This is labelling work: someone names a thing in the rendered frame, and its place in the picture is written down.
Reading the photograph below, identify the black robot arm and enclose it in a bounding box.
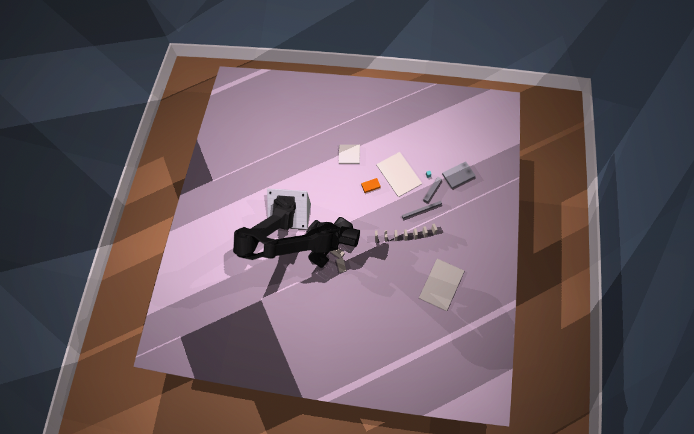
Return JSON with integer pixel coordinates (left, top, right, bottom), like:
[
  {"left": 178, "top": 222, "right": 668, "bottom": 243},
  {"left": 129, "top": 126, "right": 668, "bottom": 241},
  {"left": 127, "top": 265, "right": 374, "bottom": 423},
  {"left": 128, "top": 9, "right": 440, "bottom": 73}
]
[{"left": 233, "top": 195, "right": 360, "bottom": 260}]

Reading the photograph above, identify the orange rectangular block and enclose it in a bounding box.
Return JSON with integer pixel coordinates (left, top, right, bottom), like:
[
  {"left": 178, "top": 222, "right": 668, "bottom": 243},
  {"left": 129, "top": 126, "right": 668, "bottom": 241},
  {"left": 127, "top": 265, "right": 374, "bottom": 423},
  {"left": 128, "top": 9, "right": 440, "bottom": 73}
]
[{"left": 361, "top": 178, "right": 381, "bottom": 193}]

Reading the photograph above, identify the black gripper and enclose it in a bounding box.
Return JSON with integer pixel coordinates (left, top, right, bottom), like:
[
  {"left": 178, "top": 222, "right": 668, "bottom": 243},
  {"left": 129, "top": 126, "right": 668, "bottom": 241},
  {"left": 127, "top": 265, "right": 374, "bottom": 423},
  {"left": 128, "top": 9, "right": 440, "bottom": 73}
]
[{"left": 308, "top": 217, "right": 353, "bottom": 268}]

